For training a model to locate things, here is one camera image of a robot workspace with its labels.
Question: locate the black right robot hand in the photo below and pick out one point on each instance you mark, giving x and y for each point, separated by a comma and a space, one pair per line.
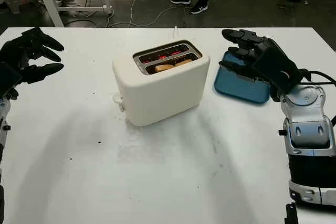
275, 44

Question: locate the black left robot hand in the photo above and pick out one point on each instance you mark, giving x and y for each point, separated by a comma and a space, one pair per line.
14, 49

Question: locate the toast slice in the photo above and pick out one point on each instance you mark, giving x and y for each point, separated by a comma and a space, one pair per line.
164, 68

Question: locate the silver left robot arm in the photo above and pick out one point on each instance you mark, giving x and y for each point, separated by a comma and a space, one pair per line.
4, 119

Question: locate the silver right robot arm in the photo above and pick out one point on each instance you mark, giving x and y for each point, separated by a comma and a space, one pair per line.
307, 124

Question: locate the cream toaster lever knob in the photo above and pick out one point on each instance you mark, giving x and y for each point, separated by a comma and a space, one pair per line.
118, 97

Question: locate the cream two-slot toaster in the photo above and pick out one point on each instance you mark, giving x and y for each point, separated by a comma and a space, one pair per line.
162, 95

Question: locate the grey plastic stool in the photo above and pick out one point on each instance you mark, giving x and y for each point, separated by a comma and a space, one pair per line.
13, 6

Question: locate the blue plastic tray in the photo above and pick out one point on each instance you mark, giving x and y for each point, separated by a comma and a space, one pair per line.
236, 90

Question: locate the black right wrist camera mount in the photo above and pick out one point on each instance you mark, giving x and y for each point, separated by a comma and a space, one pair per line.
278, 70

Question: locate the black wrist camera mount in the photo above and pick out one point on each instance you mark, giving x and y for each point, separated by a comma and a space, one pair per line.
9, 77
278, 70

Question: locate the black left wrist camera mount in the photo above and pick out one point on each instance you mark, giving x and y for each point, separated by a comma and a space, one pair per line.
9, 77

